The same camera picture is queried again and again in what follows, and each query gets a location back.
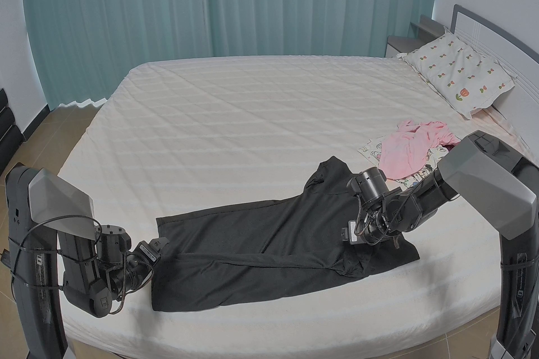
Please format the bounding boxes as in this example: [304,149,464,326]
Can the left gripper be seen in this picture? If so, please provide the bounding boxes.
[130,237,172,268]

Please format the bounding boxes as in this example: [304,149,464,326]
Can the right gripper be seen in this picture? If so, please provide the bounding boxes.
[340,220,382,247]

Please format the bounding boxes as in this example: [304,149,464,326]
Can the black T-shirt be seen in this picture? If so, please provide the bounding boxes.
[151,156,421,313]

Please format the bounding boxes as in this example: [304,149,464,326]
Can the white printed garment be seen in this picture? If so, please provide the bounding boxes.
[357,135,447,192]

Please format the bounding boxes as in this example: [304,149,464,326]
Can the pink garment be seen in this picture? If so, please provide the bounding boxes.
[375,119,460,180]

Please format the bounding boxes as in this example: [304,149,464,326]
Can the bed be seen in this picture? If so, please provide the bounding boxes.
[55,4,539,355]

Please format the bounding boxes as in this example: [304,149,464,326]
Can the black chest of drawers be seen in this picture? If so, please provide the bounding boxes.
[0,88,23,177]

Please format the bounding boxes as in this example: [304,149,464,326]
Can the white printed pillow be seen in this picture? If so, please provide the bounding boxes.
[398,29,517,121]

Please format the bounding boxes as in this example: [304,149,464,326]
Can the grey bedside table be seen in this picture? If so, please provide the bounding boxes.
[387,14,447,57]

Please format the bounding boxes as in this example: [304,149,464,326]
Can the black cable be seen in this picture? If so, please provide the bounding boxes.
[353,197,368,241]
[13,215,102,287]

